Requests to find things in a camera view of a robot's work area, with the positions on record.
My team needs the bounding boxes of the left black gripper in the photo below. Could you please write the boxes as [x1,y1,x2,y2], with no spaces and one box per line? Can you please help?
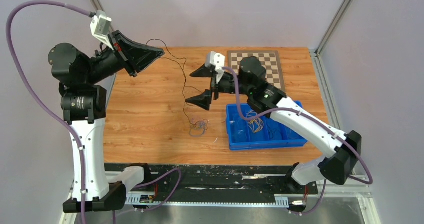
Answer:
[84,30,164,85]

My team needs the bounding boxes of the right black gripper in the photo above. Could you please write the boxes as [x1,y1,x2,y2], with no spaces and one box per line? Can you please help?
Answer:
[185,63,253,110]

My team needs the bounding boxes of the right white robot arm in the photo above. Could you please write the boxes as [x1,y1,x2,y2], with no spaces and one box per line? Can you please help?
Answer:
[186,53,363,193]

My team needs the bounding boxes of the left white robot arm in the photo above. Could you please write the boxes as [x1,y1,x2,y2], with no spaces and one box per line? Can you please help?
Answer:
[48,31,165,213]

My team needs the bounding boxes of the wooden chessboard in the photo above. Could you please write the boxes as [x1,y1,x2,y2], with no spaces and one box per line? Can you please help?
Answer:
[226,50,286,92]

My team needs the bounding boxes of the blue plastic divided bin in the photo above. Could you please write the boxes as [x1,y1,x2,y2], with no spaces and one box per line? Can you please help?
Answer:
[225,104,307,150]

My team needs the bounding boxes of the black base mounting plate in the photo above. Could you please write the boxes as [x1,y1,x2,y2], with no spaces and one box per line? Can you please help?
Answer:
[137,164,318,204]

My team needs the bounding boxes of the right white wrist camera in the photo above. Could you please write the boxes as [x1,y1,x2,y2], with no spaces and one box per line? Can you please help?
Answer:
[205,51,226,73]

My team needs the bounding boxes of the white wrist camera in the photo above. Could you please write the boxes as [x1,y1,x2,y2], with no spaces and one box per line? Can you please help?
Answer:
[90,10,113,48]
[205,51,226,73]

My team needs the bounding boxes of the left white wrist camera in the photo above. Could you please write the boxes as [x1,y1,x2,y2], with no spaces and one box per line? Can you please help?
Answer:
[90,10,113,48]

